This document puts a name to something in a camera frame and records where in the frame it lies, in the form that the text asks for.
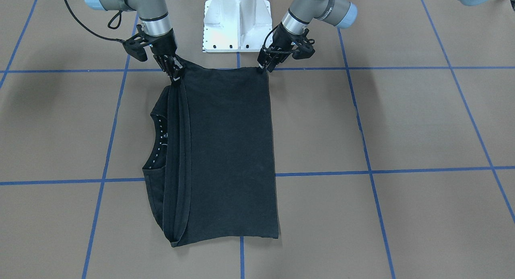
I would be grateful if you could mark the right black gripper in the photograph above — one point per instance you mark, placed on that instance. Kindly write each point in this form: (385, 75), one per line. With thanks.
(163, 48)

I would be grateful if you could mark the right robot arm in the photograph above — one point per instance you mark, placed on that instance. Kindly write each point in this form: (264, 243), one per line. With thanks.
(155, 30)

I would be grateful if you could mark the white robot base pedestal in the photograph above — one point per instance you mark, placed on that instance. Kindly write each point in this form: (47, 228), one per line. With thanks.
(236, 25)

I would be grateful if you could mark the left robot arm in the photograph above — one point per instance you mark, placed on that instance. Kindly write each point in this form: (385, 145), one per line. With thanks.
(339, 13)

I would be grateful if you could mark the black graphic t-shirt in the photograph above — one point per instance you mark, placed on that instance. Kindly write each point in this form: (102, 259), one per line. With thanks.
(211, 171)

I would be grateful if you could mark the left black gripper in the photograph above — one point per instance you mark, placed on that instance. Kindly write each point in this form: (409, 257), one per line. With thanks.
(283, 39)

